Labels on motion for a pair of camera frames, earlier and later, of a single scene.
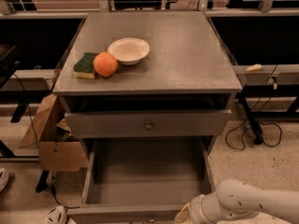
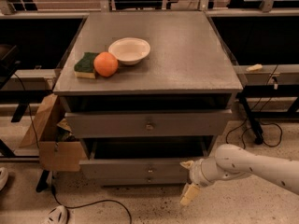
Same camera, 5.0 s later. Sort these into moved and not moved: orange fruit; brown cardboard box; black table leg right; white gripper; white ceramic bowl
Moved: white gripper
Not moved: orange fruit; brown cardboard box; white ceramic bowl; black table leg right
